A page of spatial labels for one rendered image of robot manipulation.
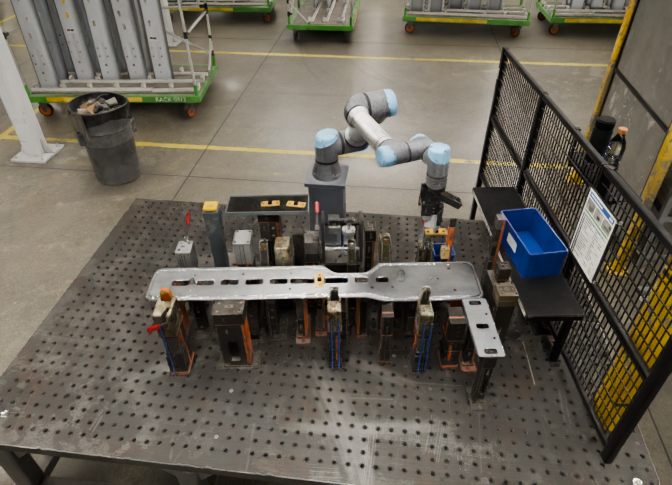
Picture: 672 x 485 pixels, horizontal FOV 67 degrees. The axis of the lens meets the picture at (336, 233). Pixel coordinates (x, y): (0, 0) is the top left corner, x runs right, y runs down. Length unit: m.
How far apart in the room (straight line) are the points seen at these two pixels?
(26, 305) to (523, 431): 3.17
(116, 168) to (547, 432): 3.95
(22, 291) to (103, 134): 1.43
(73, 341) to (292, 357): 0.99
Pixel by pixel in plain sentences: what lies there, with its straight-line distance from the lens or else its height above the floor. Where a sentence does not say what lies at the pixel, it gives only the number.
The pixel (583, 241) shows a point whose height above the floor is 1.25.
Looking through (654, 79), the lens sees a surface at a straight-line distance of 3.97.
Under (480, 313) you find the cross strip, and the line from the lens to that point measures 2.07.
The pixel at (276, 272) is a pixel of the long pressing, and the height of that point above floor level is 1.00.
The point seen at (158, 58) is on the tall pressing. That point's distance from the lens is 6.23.
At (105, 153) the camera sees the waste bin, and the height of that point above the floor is 0.34.
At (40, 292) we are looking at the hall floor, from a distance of 4.06.
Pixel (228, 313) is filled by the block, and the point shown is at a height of 1.03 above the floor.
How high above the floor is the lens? 2.46
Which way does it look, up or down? 38 degrees down
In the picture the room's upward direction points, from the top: straight up
